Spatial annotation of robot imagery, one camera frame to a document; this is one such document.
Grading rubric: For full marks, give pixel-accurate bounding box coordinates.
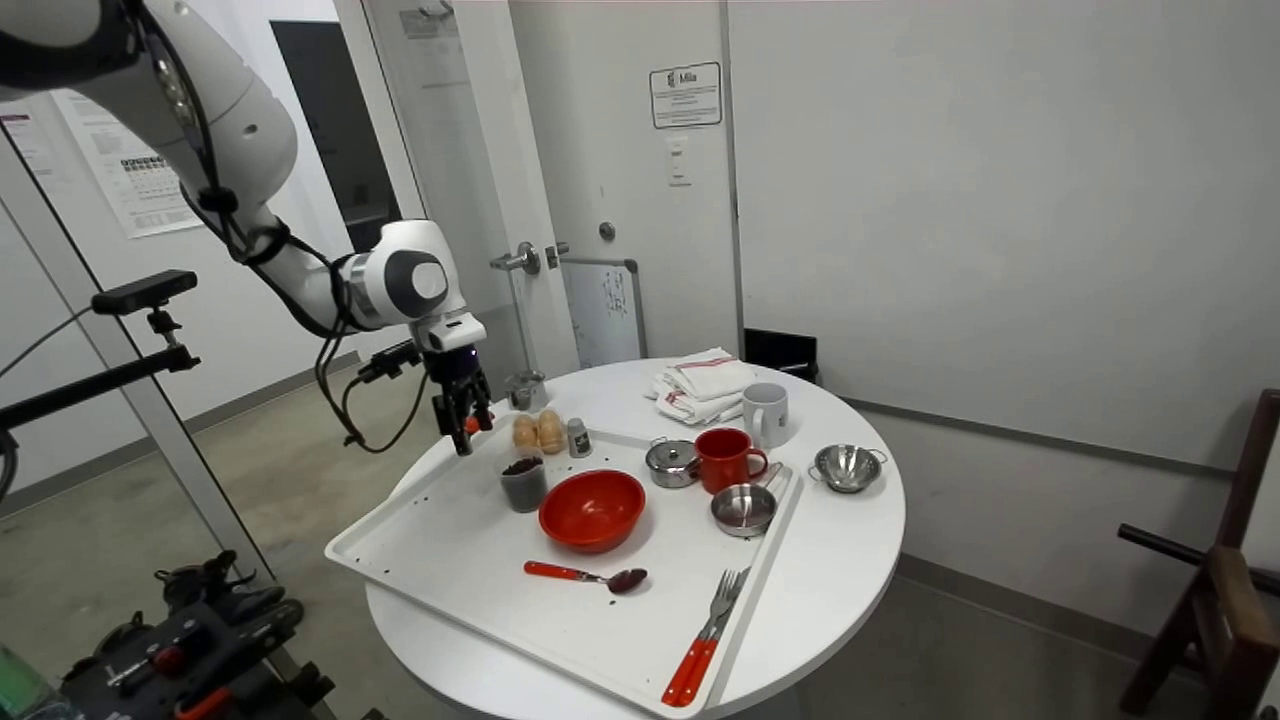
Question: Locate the black camera on stand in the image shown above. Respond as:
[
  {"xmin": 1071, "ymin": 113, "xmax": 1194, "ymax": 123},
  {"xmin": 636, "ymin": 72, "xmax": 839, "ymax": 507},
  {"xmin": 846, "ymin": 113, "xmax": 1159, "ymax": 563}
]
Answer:
[{"xmin": 87, "ymin": 266, "xmax": 198, "ymax": 321}]

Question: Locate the small steel bowl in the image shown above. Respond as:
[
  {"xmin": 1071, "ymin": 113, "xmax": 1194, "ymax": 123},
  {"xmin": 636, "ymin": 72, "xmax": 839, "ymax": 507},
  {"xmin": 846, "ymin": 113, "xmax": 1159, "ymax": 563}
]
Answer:
[
  {"xmin": 808, "ymin": 441, "xmax": 887, "ymax": 500},
  {"xmin": 642, "ymin": 436, "xmax": 703, "ymax": 490}
]

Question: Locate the steel door handle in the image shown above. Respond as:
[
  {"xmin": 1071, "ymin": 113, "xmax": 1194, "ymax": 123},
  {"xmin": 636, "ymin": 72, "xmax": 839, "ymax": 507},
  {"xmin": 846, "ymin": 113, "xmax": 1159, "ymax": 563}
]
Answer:
[{"xmin": 489, "ymin": 236, "xmax": 572, "ymax": 280}]

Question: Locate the steel cup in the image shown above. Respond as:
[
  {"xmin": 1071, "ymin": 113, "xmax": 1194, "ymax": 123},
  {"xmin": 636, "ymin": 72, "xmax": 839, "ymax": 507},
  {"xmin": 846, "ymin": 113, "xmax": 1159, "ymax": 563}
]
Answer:
[{"xmin": 707, "ymin": 479, "xmax": 779, "ymax": 542}]

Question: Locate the black tool pile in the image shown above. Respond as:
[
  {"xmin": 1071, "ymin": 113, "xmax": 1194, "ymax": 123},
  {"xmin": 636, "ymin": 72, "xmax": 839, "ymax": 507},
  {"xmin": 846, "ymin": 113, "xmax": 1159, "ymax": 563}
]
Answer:
[{"xmin": 55, "ymin": 548, "xmax": 337, "ymax": 720}]

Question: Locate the red-handled steel spoon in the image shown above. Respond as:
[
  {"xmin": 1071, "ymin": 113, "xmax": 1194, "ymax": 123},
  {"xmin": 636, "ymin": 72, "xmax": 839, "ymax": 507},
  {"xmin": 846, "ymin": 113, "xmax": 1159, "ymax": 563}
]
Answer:
[{"xmin": 519, "ymin": 557, "xmax": 651, "ymax": 601}]

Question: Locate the small framed glass panel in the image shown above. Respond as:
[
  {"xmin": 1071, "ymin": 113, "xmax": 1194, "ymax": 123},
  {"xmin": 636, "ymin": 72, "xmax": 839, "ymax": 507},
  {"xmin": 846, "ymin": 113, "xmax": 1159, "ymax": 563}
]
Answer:
[{"xmin": 561, "ymin": 250, "xmax": 648, "ymax": 366}]

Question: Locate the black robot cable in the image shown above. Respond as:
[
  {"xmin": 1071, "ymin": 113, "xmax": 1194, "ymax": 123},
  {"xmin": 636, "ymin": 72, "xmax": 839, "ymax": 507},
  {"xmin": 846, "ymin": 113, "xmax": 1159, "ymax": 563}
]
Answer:
[{"xmin": 311, "ymin": 316, "xmax": 435, "ymax": 455}]

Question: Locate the red bowl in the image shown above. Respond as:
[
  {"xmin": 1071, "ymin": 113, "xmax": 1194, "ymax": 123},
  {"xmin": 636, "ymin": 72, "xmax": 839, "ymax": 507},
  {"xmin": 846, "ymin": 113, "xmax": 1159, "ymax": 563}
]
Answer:
[{"xmin": 535, "ymin": 467, "xmax": 651, "ymax": 558}]

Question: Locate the white cloth with red stripes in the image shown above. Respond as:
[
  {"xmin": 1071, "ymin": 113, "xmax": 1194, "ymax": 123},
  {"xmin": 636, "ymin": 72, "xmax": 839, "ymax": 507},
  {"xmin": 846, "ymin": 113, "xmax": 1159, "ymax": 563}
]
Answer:
[{"xmin": 642, "ymin": 344, "xmax": 763, "ymax": 432}]

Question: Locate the dark wooden chair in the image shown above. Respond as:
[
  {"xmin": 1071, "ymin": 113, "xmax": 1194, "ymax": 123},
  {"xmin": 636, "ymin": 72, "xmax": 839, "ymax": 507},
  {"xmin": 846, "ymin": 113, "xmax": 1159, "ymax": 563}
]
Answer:
[{"xmin": 1117, "ymin": 385, "xmax": 1280, "ymax": 720}]

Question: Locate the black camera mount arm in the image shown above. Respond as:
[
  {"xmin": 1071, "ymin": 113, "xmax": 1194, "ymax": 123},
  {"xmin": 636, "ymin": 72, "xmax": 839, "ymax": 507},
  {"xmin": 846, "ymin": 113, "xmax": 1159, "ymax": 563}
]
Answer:
[{"xmin": 0, "ymin": 308, "xmax": 202, "ymax": 432}]

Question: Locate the white plastic tray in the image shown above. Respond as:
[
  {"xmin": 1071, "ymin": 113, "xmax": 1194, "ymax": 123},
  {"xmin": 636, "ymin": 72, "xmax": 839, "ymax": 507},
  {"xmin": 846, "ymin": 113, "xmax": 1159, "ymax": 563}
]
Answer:
[{"xmin": 321, "ymin": 405, "xmax": 811, "ymax": 720}]

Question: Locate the red-handled steel knife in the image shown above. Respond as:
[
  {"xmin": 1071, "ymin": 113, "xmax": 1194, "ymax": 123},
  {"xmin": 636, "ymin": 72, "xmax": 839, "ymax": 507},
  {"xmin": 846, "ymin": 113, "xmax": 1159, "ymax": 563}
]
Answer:
[{"xmin": 659, "ymin": 573, "xmax": 750, "ymax": 713}]

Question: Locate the white wall sign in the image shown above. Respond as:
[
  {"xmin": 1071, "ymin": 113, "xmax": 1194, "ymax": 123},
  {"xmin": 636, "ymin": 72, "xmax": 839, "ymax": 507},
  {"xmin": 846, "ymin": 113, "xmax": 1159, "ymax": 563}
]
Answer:
[{"xmin": 642, "ymin": 55, "xmax": 725, "ymax": 137}]

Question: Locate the paper poster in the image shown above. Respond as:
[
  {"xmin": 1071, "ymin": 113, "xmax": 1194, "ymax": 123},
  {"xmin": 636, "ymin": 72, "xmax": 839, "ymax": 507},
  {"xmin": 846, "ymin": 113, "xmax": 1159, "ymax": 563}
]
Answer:
[{"xmin": 53, "ymin": 90, "xmax": 202, "ymax": 241}]

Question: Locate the grey metal pole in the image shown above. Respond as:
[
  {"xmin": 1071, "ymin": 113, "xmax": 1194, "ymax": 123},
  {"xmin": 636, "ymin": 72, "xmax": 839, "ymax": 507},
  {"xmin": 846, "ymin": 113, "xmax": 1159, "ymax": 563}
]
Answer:
[{"xmin": 0, "ymin": 123, "xmax": 277, "ymax": 578}]

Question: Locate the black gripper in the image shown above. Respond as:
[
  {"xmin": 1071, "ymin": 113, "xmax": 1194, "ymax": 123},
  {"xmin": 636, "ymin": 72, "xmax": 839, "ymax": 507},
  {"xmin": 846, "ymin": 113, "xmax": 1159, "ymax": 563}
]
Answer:
[{"xmin": 429, "ymin": 337, "xmax": 496, "ymax": 458}]

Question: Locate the small dark cup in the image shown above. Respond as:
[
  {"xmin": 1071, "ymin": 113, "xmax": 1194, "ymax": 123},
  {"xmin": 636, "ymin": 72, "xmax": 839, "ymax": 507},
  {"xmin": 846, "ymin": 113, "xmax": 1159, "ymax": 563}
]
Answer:
[{"xmin": 500, "ymin": 452, "xmax": 551, "ymax": 515}]

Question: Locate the red mug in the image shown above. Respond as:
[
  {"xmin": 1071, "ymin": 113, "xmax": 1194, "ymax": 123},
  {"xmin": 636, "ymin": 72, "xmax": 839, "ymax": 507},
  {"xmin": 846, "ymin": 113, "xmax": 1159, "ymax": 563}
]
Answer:
[{"xmin": 691, "ymin": 422, "xmax": 776, "ymax": 500}]

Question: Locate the green object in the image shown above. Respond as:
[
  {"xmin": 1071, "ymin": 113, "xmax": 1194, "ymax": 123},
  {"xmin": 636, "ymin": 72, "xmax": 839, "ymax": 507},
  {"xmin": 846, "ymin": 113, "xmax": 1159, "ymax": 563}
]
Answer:
[{"xmin": 0, "ymin": 640, "xmax": 53, "ymax": 720}]

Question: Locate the white door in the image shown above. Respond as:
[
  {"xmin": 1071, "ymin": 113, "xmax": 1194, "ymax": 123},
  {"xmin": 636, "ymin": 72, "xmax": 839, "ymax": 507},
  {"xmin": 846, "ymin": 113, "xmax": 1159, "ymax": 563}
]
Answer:
[{"xmin": 356, "ymin": 0, "xmax": 584, "ymax": 385}]

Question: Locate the dark window panel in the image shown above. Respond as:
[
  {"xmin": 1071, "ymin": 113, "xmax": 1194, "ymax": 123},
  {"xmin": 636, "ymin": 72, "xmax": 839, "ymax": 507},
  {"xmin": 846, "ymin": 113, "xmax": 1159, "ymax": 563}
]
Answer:
[{"xmin": 267, "ymin": 14, "xmax": 404, "ymax": 254}]

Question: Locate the black box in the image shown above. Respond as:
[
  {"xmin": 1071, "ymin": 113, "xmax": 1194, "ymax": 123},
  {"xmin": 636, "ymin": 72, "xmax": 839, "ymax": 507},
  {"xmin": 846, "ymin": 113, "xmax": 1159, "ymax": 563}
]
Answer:
[{"xmin": 740, "ymin": 322, "xmax": 819, "ymax": 387}]

